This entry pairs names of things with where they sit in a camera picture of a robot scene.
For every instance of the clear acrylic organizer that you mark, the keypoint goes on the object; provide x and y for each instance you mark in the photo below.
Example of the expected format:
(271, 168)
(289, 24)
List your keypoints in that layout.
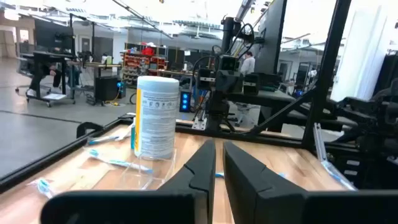
(164, 168)

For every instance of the black side table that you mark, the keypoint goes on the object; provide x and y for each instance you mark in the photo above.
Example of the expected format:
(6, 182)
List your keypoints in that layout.
(273, 96)

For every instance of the parts shelf with red bins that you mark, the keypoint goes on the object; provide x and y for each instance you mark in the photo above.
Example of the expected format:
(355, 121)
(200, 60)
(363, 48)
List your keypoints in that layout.
(143, 60)

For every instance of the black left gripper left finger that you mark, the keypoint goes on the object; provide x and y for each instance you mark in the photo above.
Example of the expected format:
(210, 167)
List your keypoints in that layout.
(192, 186)

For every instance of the black device with blue lights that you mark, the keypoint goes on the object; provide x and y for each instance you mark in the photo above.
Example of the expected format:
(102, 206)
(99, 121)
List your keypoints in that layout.
(185, 101)

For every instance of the large black monitor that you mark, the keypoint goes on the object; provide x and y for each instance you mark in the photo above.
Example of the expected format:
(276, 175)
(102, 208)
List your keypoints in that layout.
(270, 37)

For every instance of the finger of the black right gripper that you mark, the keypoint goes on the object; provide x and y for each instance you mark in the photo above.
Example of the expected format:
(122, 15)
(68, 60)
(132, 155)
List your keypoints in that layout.
(252, 84)
(205, 79)

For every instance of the white wipes canister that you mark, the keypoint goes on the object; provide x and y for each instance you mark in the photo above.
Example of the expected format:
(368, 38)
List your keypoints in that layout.
(157, 118)

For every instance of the black aluminium table frame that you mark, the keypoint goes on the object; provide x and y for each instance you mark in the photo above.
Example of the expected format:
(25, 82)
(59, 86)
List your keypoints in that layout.
(46, 161)

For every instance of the black frame clamp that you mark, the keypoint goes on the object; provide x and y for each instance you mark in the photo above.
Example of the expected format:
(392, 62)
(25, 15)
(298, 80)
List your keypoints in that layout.
(88, 127)

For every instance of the black computer tower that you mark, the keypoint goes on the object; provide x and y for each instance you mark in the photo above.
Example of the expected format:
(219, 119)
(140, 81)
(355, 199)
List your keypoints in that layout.
(105, 88)

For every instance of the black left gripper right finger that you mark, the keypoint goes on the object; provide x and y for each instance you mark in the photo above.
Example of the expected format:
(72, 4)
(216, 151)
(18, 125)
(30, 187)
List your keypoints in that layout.
(248, 186)

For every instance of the white board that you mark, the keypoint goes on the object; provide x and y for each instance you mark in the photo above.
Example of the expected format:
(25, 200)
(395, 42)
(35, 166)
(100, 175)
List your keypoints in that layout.
(363, 56)

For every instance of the person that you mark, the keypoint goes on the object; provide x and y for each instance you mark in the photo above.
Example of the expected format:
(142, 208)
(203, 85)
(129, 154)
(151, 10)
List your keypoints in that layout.
(248, 63)
(43, 70)

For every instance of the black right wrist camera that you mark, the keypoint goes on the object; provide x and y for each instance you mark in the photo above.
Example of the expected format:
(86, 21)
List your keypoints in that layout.
(228, 62)

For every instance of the white paper sheet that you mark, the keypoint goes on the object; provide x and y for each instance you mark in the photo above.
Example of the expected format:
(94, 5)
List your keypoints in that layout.
(54, 96)

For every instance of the black workstation desk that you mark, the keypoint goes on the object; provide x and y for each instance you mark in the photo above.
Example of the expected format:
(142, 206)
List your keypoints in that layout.
(53, 37)

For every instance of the blue mouthwash bottle white cap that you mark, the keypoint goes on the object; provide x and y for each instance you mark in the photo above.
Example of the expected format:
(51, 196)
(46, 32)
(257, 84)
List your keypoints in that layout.
(133, 137)

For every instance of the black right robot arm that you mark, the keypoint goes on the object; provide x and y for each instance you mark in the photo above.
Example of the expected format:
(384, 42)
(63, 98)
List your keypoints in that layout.
(217, 109)

